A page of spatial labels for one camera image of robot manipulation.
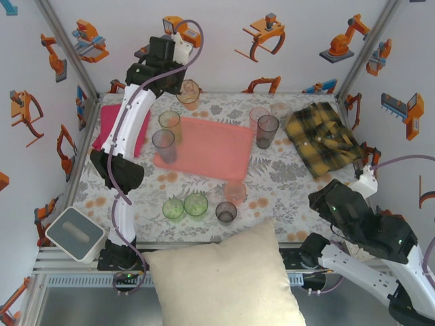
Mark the tall orange glass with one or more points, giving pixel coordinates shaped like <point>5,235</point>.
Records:
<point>188,98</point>

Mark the tall yellow-green glass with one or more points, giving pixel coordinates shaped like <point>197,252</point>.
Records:
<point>170,124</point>

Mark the purple tinted cup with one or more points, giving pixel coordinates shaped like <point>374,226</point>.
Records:
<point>164,149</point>

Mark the tall pink glass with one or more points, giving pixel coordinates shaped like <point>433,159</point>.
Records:
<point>256,115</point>

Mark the tall dark purple glass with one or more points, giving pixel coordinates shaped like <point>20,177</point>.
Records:
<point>266,136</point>

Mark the tall clear glass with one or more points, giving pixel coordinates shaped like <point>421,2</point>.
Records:
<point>283,110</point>

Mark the small green glass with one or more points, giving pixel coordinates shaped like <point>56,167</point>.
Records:
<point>172,210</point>
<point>196,205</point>

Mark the small pink textured glass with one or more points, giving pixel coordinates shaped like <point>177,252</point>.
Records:
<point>238,193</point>

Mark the small grey glass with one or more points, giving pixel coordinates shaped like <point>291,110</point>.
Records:
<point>226,213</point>

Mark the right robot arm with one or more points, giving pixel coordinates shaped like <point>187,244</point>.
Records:
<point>357,268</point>

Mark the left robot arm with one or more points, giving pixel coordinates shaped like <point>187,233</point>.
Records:
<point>127,119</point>

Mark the pink plastic tray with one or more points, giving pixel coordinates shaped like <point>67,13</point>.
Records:
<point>210,149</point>

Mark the magenta folded cloth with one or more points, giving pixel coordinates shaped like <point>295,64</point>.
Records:
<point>108,119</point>

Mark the yellow plaid shirt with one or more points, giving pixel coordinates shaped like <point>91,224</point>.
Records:
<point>323,142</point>

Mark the floral tablecloth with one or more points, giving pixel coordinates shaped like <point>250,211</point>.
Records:
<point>272,203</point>

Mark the cream pillow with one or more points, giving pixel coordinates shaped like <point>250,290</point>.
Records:
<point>221,278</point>

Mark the white tissue box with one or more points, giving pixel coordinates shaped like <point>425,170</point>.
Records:
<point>74,234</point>

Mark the aluminium cage post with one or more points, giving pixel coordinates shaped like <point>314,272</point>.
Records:
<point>66,44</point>
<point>371,44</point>

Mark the aluminium table frame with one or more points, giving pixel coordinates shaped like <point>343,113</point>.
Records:
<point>68,268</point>

